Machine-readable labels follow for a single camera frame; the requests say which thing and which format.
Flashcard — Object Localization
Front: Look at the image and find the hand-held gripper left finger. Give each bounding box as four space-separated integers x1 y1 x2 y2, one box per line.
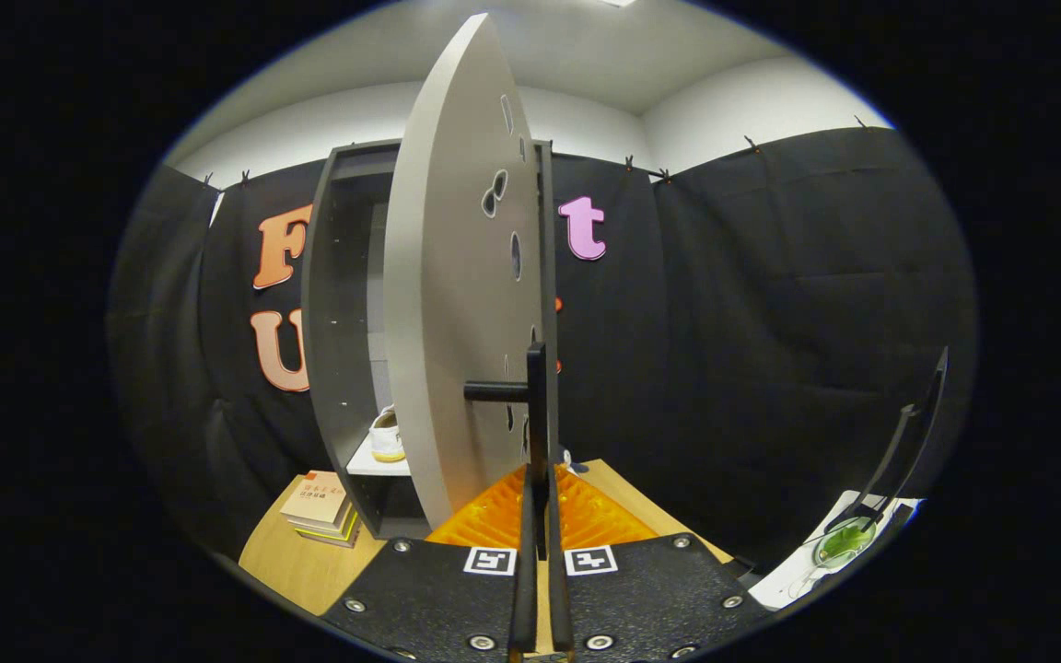
321 465 541 663

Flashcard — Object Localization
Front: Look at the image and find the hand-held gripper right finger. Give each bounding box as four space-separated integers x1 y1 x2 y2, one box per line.
542 465 771 663

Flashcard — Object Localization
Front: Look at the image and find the white shoe with yellow sole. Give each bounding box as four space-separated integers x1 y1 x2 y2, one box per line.
369 406 407 463

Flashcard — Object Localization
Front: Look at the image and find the black door handle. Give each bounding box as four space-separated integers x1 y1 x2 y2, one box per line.
463 343 550 563

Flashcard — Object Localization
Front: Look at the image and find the dark grey shoe cabinet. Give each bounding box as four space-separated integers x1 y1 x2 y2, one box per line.
300 138 561 541

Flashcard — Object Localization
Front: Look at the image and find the white paper sheet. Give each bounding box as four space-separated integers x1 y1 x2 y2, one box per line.
752 493 923 611

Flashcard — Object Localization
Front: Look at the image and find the stack of books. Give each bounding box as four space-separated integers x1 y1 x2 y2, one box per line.
280 471 363 549

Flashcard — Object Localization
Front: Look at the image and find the green bowl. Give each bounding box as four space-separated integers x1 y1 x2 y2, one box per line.
813 518 877 567

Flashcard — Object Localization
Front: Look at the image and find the black backdrop cloth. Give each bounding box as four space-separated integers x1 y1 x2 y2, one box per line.
107 127 981 574

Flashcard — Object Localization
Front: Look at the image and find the black metal stand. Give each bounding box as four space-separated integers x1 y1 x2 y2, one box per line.
848 347 950 530

